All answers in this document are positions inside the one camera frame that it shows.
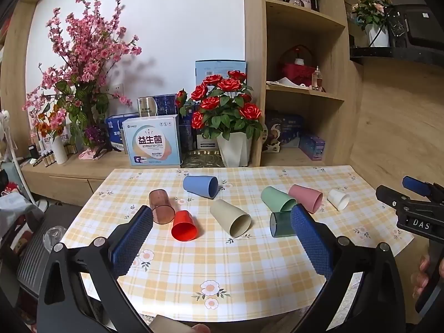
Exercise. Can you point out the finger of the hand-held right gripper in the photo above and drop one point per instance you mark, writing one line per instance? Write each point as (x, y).
(395, 197)
(416, 184)

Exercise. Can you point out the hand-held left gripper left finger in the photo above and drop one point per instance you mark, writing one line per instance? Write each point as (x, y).
(131, 241)

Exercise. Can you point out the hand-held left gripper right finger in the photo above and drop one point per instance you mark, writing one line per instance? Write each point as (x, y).
(312, 242)

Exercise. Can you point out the dark green translucent cup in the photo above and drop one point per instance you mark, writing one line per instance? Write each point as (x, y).
(281, 223)

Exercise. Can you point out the brown translucent cup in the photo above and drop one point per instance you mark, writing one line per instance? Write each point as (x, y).
(160, 204)

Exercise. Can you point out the pink cup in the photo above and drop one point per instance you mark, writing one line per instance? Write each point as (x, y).
(305, 194)

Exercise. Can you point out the small white cup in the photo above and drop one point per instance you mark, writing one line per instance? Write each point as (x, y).
(336, 197)

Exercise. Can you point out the red cup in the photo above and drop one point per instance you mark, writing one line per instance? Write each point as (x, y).
(182, 223)

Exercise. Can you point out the light green cup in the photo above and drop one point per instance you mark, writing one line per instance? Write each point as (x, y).
(274, 196)

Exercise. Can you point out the blue cup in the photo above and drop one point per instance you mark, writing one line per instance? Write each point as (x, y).
(198, 185)

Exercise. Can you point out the beige cup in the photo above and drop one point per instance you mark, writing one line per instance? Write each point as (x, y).
(225, 215)

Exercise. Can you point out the person's right hand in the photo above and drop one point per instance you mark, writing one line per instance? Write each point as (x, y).
(421, 277)

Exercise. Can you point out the clear plastic bag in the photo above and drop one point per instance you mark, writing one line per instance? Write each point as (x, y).
(52, 237)

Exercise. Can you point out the low wooden cabinet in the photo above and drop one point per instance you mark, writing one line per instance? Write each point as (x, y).
(66, 177)

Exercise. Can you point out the yellow checked floral tablecloth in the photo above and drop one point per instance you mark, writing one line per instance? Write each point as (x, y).
(222, 267)

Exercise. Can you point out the purple box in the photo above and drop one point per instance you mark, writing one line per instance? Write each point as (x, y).
(312, 147)

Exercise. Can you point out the black ribbed appliance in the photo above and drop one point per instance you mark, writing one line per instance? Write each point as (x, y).
(34, 253)

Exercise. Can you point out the white box pastel print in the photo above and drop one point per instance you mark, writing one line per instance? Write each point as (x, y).
(152, 138)

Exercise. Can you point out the gold tray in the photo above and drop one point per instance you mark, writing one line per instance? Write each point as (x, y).
(201, 159)

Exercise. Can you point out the blue and white box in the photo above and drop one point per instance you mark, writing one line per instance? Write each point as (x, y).
(113, 128)

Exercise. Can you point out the white vase orange flowers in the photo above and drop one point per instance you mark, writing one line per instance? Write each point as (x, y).
(59, 151)

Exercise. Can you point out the dark blue printed box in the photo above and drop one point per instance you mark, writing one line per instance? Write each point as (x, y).
(288, 128)

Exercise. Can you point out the row of small bottles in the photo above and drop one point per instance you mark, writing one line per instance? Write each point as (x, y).
(47, 158)

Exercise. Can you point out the red rose plant white pot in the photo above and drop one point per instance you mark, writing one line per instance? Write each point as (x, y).
(234, 149)

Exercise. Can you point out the dark blue silver box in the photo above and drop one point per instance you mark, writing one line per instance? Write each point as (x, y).
(163, 104)

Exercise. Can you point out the glass perfume bottle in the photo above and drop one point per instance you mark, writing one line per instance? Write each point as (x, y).
(317, 80)

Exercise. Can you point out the black monitor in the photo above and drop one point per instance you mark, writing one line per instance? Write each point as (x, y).
(419, 24)

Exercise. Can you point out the white fan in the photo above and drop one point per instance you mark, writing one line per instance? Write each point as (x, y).
(7, 135)

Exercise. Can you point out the pink rose plant white pot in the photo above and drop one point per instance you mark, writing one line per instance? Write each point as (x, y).
(376, 17)

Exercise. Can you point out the pink blossom bouquet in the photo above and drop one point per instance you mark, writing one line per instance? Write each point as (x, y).
(86, 66)

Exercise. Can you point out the tall light blue box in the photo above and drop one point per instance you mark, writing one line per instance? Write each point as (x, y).
(208, 67)

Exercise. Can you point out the wooden shelf unit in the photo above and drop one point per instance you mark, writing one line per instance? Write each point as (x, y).
(256, 59)

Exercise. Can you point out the white wall socket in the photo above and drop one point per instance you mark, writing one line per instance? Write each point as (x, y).
(118, 88)

